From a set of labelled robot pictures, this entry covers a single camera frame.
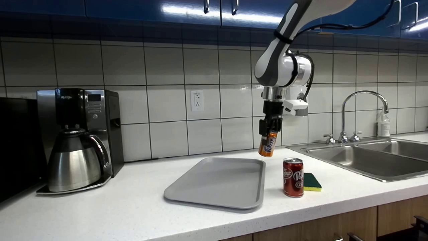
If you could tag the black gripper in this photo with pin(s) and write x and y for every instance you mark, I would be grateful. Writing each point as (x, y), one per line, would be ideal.
(273, 117)

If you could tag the orange soda can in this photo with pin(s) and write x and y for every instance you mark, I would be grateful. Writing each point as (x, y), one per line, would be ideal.
(268, 143)

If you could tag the red Dr Pepper can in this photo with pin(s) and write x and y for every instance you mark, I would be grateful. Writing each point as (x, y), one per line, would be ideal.
(293, 176)

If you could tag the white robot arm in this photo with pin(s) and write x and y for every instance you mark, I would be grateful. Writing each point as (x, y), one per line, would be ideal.
(285, 76)

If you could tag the grey plastic tray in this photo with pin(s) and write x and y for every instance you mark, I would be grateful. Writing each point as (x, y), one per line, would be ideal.
(234, 183)

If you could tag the green yellow sponge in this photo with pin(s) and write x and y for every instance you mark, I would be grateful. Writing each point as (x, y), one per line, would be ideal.
(311, 182)

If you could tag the chrome gooseneck faucet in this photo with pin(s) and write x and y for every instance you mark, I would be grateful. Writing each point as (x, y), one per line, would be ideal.
(343, 136)

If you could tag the clear soap pump bottle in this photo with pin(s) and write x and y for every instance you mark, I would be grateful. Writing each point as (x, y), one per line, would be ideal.
(383, 124)

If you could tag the stainless steel double sink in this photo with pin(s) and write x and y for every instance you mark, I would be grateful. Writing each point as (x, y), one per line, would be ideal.
(381, 159)

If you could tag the blue upper cabinets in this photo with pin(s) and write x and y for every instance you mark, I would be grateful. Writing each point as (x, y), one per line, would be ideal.
(404, 18)

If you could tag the wooden lower cabinets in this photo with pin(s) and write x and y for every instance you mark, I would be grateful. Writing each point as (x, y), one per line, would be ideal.
(397, 221)

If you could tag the black coffee maker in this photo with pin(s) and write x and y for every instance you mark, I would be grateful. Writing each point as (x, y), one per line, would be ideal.
(95, 111)

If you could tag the steel coffee carafe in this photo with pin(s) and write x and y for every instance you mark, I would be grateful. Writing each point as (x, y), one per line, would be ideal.
(78, 160)

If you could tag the black microwave oven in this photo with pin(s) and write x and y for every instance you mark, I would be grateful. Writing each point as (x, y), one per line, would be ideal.
(22, 155)

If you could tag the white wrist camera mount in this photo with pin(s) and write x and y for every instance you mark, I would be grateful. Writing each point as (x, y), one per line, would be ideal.
(297, 107)

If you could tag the white wall power outlet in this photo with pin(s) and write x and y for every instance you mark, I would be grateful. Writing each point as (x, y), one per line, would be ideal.
(197, 100)

